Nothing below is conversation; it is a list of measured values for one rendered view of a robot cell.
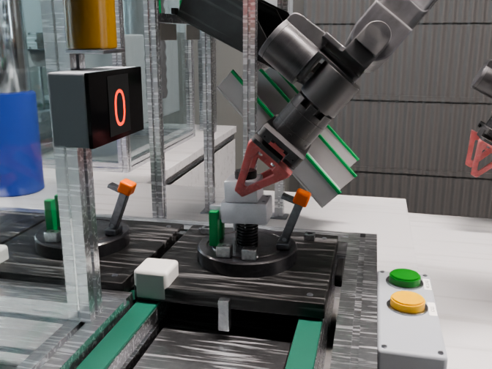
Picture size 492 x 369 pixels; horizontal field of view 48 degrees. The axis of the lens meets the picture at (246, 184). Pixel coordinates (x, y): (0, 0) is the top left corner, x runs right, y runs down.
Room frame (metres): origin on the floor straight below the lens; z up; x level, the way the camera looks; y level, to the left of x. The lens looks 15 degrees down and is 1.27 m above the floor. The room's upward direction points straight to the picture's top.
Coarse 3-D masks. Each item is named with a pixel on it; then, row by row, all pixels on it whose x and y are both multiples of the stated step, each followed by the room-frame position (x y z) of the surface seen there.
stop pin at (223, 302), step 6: (222, 300) 0.61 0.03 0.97; (228, 300) 0.61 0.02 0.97; (222, 306) 0.61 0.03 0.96; (228, 306) 0.61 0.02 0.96; (222, 312) 0.61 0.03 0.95; (228, 312) 0.61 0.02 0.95; (222, 318) 0.61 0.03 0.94; (228, 318) 0.61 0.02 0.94; (222, 324) 0.61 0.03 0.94; (228, 324) 0.61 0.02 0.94; (222, 330) 0.61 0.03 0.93; (228, 330) 0.61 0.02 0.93
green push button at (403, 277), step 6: (396, 270) 0.69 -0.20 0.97; (402, 270) 0.69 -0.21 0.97; (408, 270) 0.69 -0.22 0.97; (390, 276) 0.67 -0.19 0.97; (396, 276) 0.67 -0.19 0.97; (402, 276) 0.67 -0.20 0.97; (408, 276) 0.67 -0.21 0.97; (414, 276) 0.67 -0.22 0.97; (420, 276) 0.67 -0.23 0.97; (390, 282) 0.67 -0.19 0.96; (396, 282) 0.66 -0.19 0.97; (402, 282) 0.66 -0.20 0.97; (408, 282) 0.66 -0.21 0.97; (414, 282) 0.66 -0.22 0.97
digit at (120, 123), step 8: (112, 80) 0.56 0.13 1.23; (120, 80) 0.58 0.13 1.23; (112, 88) 0.56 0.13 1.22; (120, 88) 0.58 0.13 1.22; (128, 88) 0.60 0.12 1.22; (112, 96) 0.56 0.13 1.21; (120, 96) 0.58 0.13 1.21; (128, 96) 0.60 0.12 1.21; (112, 104) 0.56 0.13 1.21; (120, 104) 0.58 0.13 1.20; (128, 104) 0.59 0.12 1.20; (112, 112) 0.56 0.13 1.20; (120, 112) 0.57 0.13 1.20; (128, 112) 0.59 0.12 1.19; (112, 120) 0.56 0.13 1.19; (120, 120) 0.57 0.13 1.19; (128, 120) 0.59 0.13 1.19; (112, 128) 0.55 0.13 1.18; (120, 128) 0.57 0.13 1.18; (128, 128) 0.59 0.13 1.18; (112, 136) 0.55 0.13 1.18
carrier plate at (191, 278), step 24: (192, 240) 0.81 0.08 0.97; (336, 240) 0.81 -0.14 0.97; (192, 264) 0.71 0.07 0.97; (312, 264) 0.71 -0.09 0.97; (168, 288) 0.64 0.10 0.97; (192, 288) 0.64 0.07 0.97; (216, 288) 0.64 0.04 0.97; (240, 288) 0.64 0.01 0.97; (264, 288) 0.64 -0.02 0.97; (288, 288) 0.64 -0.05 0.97; (312, 288) 0.64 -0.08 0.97; (264, 312) 0.61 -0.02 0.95; (288, 312) 0.60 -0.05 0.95; (312, 312) 0.60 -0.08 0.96
